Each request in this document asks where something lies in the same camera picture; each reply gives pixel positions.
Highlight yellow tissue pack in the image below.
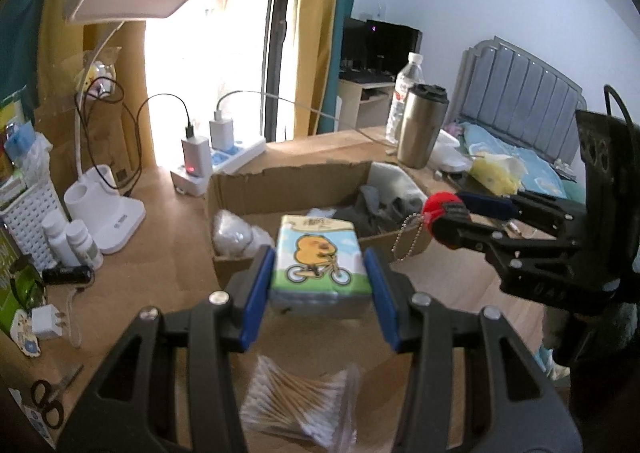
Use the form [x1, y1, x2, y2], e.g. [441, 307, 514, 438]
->
[467, 153, 526, 195]

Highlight white pill bottle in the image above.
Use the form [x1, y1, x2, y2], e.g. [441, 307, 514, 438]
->
[65, 222, 104, 270]
[41, 212, 81, 266]

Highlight black door frame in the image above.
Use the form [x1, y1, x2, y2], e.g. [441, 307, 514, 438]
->
[262, 0, 306, 141]

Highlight black charging cable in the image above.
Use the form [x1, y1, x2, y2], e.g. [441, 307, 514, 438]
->
[127, 93, 195, 196]

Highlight red pompom keychain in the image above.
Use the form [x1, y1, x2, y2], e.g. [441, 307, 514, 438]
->
[391, 192, 458, 264]

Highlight white round dish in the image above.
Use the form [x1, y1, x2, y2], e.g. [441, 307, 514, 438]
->
[435, 156, 473, 175]

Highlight white blue packet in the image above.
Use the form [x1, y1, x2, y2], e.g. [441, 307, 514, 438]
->
[10, 388, 58, 449]

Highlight bag of cotton swabs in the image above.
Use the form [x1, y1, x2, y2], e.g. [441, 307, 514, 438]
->
[239, 355, 362, 453]

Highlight blue box in plastic bag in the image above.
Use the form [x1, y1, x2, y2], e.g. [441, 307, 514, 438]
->
[4, 126, 53, 181]

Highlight green glass bottle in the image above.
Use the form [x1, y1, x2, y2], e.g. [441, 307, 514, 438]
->
[10, 258, 48, 309]

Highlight grey sock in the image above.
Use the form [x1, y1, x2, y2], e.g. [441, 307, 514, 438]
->
[340, 184, 426, 236]

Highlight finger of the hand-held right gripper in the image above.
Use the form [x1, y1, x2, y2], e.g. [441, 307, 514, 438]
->
[456, 190, 589, 237]
[432, 206, 619, 307]

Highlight white plug adapter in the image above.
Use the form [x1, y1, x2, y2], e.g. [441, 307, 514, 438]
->
[31, 304, 69, 341]

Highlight white desk lamp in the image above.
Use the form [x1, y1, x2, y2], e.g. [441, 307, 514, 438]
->
[63, 0, 193, 255]

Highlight small cartoon toy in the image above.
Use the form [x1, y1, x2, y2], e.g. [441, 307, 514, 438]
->
[75, 60, 121, 99]

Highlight grey padded headboard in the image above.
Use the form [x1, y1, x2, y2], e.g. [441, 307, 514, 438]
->
[457, 36, 587, 169]

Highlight clear water bottle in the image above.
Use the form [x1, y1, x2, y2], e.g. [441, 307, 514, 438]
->
[386, 52, 426, 144]

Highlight blue printed blanket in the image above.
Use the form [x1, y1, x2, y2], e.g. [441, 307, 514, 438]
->
[452, 120, 586, 201]

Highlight white perforated basket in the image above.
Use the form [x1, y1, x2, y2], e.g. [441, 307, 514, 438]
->
[0, 180, 68, 269]

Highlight cartoon print tissue pack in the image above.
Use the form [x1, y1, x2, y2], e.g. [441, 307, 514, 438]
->
[269, 214, 373, 320]

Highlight white computer desk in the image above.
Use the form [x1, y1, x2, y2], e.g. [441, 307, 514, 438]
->
[338, 70, 396, 136]

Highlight cartoon figure sticker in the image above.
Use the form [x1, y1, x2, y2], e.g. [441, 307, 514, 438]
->
[9, 310, 42, 359]

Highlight steel tumbler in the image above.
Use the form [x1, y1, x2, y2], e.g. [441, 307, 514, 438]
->
[397, 83, 449, 170]

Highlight green snack packet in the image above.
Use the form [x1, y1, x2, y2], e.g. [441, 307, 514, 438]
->
[0, 228, 26, 334]

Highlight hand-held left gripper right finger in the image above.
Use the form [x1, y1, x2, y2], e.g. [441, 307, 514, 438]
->
[363, 248, 585, 453]

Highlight white textured cloth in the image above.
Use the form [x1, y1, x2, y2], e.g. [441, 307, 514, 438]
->
[369, 163, 428, 199]

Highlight large brown carton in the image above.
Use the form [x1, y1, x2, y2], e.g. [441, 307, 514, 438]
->
[35, 98, 161, 199]

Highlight clear bag of cotton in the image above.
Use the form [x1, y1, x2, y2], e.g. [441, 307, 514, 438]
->
[211, 210, 273, 259]

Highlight white power strip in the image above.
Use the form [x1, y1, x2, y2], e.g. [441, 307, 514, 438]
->
[170, 136, 267, 196]

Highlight black scissors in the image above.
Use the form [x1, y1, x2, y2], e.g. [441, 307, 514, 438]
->
[31, 364, 85, 430]

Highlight brown cardboard box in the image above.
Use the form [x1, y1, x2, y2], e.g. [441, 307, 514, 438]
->
[206, 160, 436, 321]

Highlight black monitor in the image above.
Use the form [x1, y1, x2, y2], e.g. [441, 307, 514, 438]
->
[344, 17, 372, 69]
[367, 20, 422, 73]

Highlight white charger with black cable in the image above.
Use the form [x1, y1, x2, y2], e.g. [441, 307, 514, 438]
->
[181, 136, 213, 179]

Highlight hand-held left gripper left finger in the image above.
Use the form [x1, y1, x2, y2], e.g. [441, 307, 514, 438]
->
[56, 244, 277, 453]

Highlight black flashlight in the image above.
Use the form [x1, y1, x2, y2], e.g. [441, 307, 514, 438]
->
[42, 265, 94, 285]

